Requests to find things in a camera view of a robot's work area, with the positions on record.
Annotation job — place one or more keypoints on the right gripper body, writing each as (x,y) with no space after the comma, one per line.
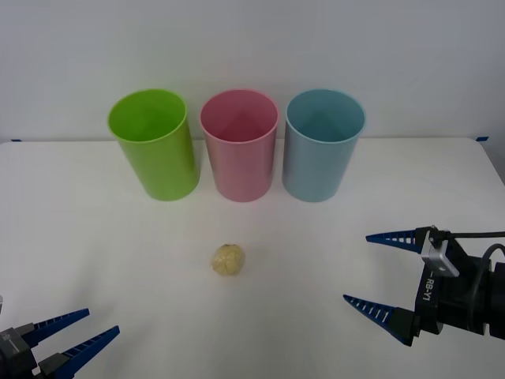
(453,304)

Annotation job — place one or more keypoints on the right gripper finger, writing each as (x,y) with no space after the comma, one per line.
(402,239)
(388,320)

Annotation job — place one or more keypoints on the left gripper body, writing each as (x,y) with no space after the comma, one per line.
(13,355)

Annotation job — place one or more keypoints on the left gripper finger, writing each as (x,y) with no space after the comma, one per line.
(79,351)
(55,320)

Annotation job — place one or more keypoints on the pale blue plastic bin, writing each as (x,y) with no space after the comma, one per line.
(311,169)

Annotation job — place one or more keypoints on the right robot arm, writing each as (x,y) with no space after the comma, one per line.
(499,300)

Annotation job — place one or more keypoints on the pink plastic bin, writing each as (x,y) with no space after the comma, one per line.
(240,169)

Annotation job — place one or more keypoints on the green plastic bin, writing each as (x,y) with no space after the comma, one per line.
(165,166)

